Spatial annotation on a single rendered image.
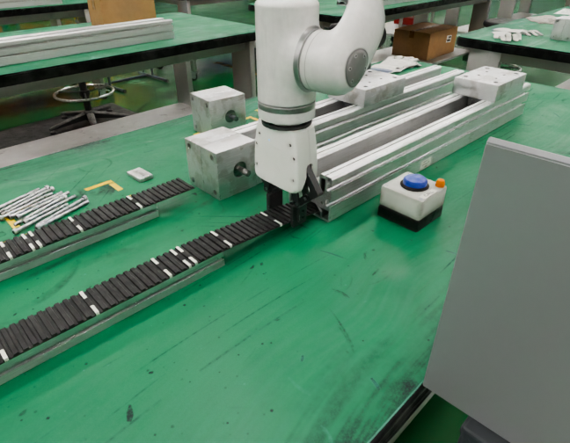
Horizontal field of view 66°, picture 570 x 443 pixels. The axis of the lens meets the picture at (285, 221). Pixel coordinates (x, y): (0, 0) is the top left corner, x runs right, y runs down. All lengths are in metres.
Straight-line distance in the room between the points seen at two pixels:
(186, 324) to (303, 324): 0.15
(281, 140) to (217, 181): 0.20
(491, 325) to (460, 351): 0.05
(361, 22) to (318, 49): 0.06
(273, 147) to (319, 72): 0.15
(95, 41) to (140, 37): 0.21
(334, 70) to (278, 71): 0.08
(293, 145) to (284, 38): 0.14
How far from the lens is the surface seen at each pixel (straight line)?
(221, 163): 0.80
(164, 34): 2.36
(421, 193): 0.75
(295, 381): 0.52
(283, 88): 0.61
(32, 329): 0.60
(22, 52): 2.10
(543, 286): 0.40
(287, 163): 0.65
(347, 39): 0.57
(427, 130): 0.95
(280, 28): 0.60
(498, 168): 0.37
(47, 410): 0.55
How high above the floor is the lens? 1.19
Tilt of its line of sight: 33 degrees down
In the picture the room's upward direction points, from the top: straight up
